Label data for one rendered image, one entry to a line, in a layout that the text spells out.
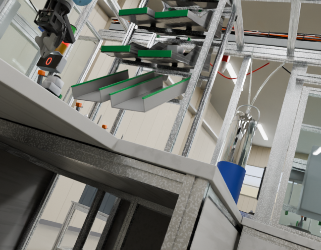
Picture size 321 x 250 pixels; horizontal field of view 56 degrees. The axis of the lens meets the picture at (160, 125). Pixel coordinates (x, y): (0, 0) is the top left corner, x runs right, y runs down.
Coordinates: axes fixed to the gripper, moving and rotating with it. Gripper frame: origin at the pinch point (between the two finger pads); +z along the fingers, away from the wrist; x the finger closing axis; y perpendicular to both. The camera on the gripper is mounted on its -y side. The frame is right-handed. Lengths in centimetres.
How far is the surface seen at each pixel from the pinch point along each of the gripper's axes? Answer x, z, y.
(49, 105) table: 43, 28, 38
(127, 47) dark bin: 30.3, -6.7, -0.4
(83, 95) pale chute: 19.1, 11.4, -2.8
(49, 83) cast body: -0.6, 7.2, -7.6
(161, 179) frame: 59, 34, 19
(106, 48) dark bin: 21.2, -6.7, -2.8
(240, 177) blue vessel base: 69, 14, -82
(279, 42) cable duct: 75, -88, -115
